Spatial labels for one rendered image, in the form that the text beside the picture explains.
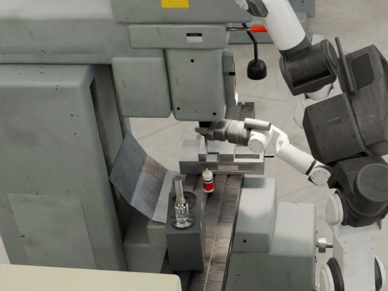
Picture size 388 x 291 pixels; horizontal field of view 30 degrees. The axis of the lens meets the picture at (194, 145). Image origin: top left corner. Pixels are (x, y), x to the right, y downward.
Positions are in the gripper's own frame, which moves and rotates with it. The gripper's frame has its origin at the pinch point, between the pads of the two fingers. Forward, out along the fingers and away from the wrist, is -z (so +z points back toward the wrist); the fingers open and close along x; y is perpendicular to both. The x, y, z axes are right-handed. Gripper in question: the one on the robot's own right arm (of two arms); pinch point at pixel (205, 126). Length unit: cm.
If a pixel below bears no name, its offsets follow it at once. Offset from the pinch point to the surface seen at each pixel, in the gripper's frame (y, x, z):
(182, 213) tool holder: 6.0, 41.8, 9.4
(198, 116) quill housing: -11.8, 9.7, 2.7
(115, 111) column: -2.6, 3.7, -37.3
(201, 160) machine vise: 22.6, -6.0, -6.4
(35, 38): -45, 25, -50
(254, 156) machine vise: 23.1, -15.8, 12.9
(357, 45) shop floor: 122, -287, -10
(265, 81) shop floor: 122, -218, -59
